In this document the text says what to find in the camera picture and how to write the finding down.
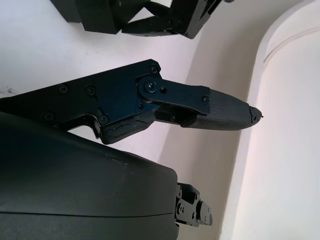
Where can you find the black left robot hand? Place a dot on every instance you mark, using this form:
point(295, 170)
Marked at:
point(160, 26)

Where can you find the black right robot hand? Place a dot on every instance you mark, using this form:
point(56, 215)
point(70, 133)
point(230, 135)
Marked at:
point(75, 187)

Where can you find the black camera box base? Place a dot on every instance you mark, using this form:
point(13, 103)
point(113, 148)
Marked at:
point(70, 11)

